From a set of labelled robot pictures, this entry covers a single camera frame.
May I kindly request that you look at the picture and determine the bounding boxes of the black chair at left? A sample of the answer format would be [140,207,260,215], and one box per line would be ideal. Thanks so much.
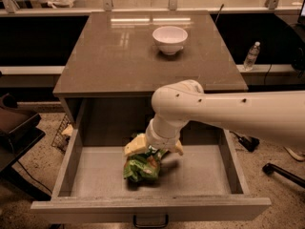
[0,94,51,201]

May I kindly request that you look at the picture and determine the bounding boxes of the white ceramic bowl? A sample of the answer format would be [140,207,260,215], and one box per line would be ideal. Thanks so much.
[152,26,188,55]

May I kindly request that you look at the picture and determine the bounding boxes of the black drawer handle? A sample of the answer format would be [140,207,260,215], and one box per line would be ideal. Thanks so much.
[132,215,169,229]

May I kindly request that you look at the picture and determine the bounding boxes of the clear plastic water bottle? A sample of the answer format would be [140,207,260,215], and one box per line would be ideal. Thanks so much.
[243,41,260,71]

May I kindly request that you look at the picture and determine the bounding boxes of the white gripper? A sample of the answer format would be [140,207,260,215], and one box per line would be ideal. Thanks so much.
[124,117,184,156]

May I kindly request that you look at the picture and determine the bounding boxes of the green rice chip bag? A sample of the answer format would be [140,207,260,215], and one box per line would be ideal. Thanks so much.
[123,145,168,182]

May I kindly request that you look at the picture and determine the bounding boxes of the grey cabinet counter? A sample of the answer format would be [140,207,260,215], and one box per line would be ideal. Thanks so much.
[53,10,248,121]

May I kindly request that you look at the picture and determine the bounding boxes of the wire basket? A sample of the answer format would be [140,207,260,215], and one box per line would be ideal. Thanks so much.
[51,115,73,154]

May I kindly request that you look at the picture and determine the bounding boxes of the black power adapter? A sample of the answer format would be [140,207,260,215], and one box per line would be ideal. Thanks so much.
[235,134,260,152]

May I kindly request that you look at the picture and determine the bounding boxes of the black antenna rod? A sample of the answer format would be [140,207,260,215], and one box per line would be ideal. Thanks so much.
[214,4,224,24]

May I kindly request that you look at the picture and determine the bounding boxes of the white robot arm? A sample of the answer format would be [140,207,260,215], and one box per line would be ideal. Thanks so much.
[124,80,305,156]

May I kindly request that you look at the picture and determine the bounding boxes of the open grey top drawer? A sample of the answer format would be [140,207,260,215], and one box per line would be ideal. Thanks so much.
[30,95,273,224]

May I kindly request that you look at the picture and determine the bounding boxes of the black chair leg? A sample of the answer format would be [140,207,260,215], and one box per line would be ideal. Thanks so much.
[262,163,305,188]

